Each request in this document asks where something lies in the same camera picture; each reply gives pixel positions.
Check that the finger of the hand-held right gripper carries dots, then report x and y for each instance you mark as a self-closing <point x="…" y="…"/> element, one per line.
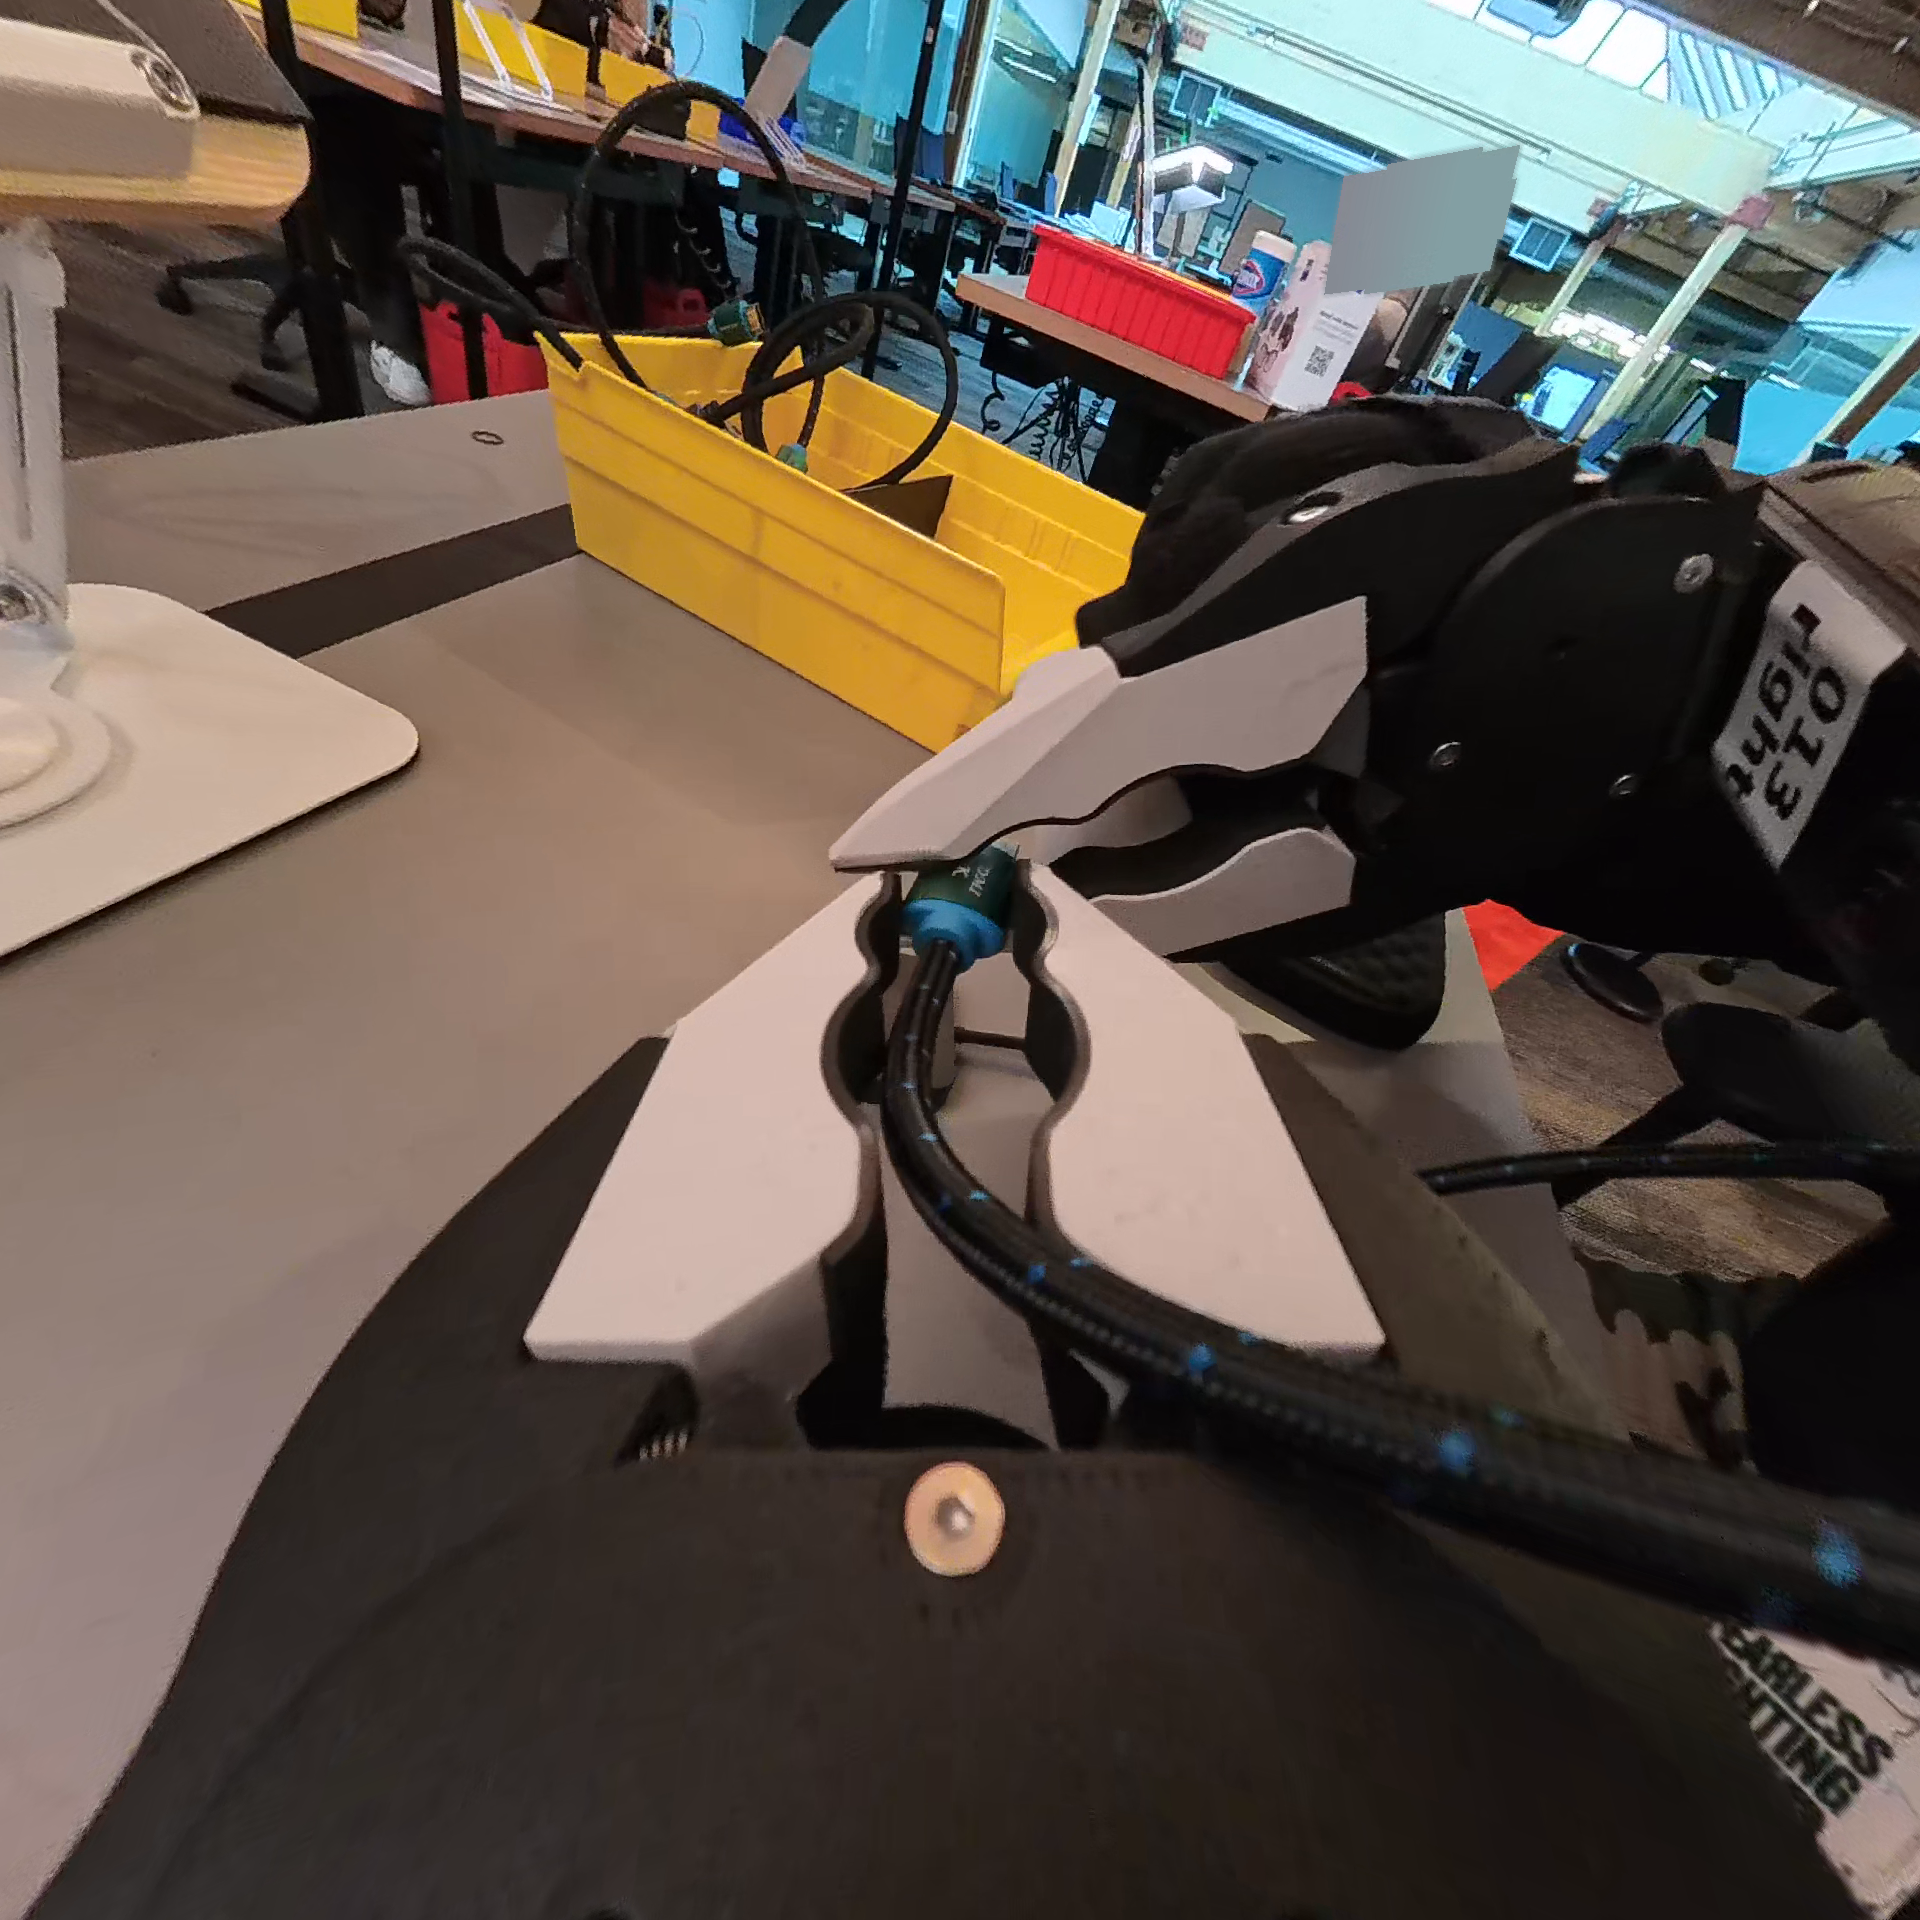
<point x="1260" y="884"/>
<point x="1170" y="705"/>

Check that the brown wooden table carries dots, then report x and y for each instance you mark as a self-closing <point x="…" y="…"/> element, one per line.
<point x="998" y="300"/>

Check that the yellow plastic bin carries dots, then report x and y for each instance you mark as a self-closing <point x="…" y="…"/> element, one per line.
<point x="781" y="571"/>

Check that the red plastic crate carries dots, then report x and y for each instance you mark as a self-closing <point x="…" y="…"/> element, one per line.
<point x="511" y="368"/>

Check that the black textured wrist rest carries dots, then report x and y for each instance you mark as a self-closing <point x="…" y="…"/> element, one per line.
<point x="1380" y="975"/>

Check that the person's camouflage trousers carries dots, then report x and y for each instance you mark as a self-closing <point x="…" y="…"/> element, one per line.
<point x="1665" y="1351"/>

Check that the red plastic bin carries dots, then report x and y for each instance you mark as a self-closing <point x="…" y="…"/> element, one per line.
<point x="1140" y="292"/>

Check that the yellow storage tray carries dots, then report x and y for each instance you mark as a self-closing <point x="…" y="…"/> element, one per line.
<point x="554" y="52"/>

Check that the blue white wipes canister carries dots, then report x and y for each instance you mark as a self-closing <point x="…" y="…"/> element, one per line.
<point x="1264" y="270"/>

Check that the orange plastic object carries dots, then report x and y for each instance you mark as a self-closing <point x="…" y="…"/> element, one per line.
<point x="1508" y="938"/>

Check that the light wooden table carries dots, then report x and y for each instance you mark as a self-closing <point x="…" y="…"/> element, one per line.
<point x="224" y="165"/>

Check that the white printed poster box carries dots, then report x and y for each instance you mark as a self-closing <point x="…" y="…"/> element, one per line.
<point x="1320" y="344"/>

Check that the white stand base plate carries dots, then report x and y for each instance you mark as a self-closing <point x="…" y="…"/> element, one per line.
<point x="224" y="751"/>

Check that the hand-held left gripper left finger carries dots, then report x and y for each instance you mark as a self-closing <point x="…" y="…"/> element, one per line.
<point x="720" y="1200"/>

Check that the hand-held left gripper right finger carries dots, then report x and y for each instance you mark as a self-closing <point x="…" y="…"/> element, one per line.
<point x="1201" y="1170"/>

